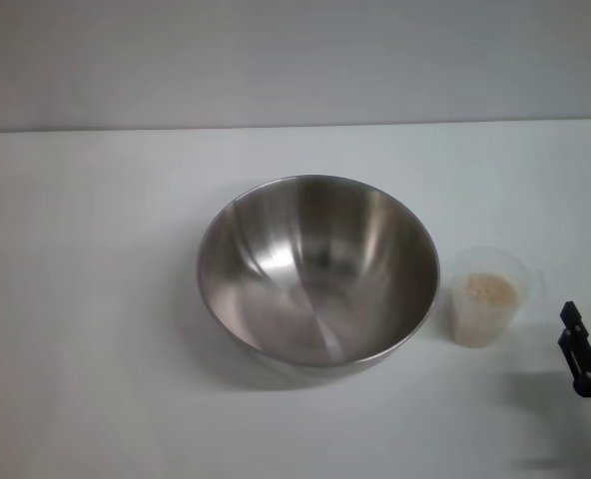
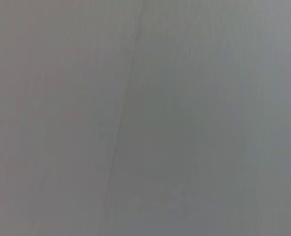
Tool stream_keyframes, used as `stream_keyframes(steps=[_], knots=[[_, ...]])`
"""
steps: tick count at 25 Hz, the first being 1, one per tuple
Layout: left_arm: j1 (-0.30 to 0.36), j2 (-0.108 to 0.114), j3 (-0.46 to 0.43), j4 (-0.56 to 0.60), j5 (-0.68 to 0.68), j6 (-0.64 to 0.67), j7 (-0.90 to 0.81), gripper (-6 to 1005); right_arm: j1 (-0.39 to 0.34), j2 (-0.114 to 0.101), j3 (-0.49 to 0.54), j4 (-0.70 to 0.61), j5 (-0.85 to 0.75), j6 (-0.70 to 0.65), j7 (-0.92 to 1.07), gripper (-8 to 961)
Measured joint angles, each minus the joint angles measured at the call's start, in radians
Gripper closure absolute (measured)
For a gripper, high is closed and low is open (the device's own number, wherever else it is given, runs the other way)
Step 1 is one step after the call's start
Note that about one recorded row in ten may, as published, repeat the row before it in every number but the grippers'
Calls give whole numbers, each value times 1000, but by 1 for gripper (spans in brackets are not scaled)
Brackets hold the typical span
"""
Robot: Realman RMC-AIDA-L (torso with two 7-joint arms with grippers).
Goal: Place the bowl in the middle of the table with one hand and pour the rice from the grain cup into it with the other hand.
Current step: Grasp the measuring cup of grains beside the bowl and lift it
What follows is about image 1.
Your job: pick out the white rice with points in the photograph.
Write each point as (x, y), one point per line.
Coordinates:
(490, 294)

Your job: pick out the stainless steel bowl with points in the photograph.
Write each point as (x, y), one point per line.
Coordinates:
(320, 289)

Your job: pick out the clear plastic measuring cup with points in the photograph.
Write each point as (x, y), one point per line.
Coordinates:
(480, 339)

